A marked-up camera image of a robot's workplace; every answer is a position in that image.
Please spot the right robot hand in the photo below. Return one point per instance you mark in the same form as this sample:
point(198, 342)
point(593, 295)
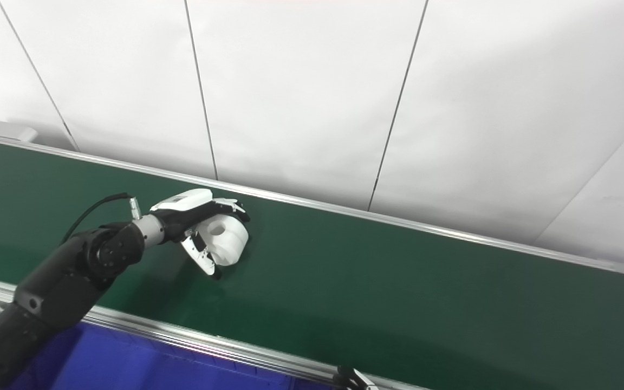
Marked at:
point(352, 381)

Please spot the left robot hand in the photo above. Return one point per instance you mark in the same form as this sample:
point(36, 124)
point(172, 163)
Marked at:
point(182, 208)

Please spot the white round plastic part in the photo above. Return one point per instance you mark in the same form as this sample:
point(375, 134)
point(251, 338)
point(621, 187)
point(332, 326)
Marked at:
point(228, 238)

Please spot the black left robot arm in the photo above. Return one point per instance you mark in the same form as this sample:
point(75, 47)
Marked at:
point(68, 281)

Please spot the green conveyor belt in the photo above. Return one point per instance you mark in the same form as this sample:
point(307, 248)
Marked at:
point(182, 336)
point(398, 281)

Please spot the blue plastic bin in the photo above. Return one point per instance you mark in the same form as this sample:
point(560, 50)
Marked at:
point(128, 363)

